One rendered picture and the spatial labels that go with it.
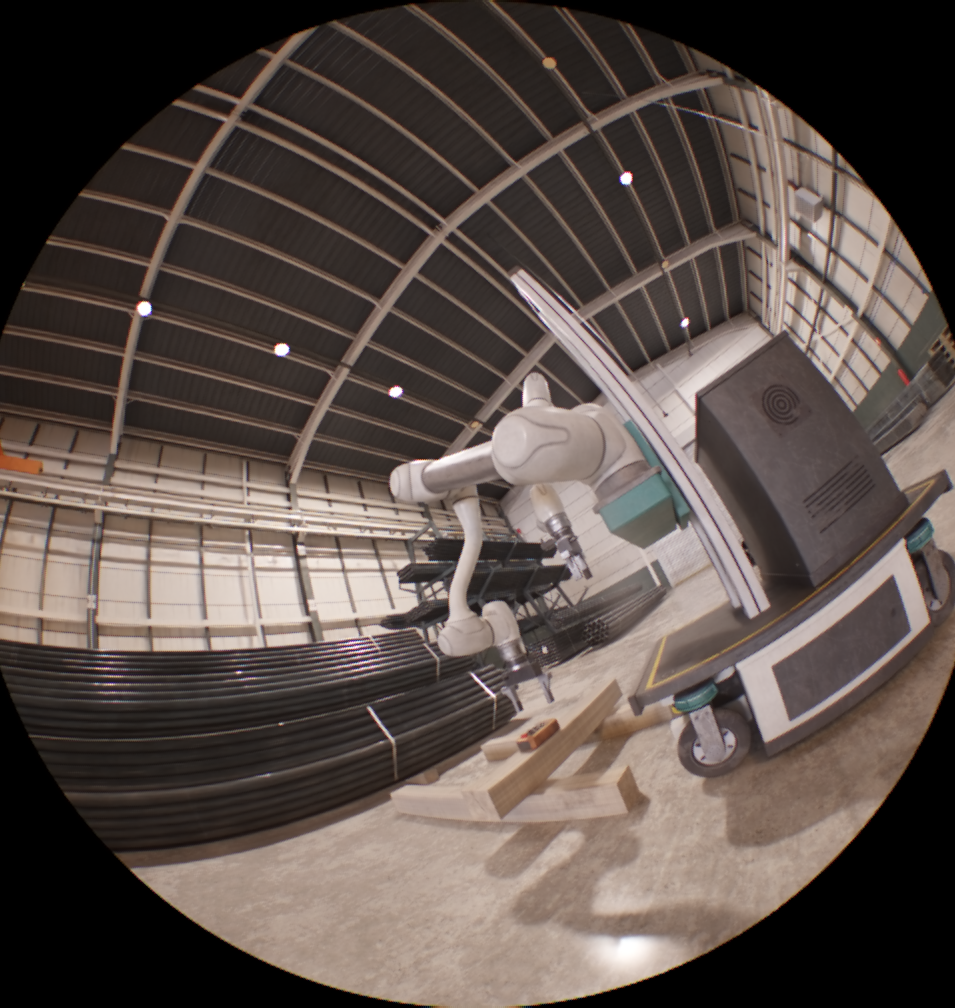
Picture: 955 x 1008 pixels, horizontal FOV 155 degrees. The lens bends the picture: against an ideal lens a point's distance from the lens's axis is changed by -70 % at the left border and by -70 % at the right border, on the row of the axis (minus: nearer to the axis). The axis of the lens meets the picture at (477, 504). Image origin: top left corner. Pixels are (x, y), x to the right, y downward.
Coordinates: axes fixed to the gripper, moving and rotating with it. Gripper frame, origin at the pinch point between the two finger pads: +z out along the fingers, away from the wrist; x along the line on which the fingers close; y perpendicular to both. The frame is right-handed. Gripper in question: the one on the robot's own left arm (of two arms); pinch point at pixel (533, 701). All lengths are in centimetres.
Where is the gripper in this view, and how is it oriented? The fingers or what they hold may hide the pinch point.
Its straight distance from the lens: 126.2
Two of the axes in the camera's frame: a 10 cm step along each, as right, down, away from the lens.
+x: 6.9, -5.4, -4.8
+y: -6.3, -1.1, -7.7
